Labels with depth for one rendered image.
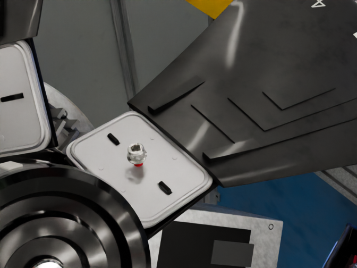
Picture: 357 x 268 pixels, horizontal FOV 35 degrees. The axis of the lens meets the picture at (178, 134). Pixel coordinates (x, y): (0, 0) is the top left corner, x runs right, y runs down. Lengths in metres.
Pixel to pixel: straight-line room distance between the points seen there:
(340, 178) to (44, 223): 0.61
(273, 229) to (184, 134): 0.20
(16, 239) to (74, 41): 1.02
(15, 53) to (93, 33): 0.98
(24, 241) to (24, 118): 0.08
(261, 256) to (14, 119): 0.30
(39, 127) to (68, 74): 1.00
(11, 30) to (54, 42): 0.93
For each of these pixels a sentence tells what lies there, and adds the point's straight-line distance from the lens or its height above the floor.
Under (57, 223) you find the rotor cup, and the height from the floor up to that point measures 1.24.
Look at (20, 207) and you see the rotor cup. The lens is 0.30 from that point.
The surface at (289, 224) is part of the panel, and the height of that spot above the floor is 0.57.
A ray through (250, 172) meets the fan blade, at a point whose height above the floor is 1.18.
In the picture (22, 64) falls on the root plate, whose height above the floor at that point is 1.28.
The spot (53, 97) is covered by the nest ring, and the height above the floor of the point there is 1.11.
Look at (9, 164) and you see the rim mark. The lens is 0.32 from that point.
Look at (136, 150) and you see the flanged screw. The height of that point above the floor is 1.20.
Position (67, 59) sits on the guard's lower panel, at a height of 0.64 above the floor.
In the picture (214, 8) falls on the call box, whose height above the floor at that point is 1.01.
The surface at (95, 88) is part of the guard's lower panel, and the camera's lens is 1.41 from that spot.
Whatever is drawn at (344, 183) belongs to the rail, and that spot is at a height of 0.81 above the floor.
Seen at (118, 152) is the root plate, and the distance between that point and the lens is 0.39.
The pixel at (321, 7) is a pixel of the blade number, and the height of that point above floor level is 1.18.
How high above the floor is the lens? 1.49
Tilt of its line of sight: 50 degrees down
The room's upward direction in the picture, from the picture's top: 5 degrees counter-clockwise
